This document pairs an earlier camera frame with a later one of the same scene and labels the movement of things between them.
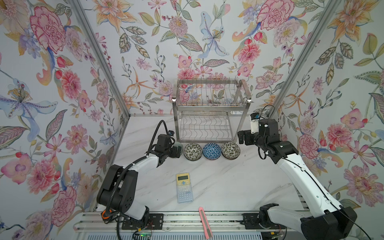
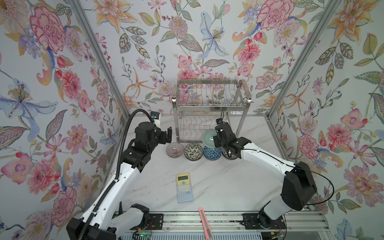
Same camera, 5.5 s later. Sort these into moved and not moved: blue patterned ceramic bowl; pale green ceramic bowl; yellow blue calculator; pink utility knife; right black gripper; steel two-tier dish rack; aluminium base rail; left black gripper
Moved: right black gripper; pale green ceramic bowl; left black gripper
Not moved: aluminium base rail; pink utility knife; steel two-tier dish rack; yellow blue calculator; blue patterned ceramic bowl
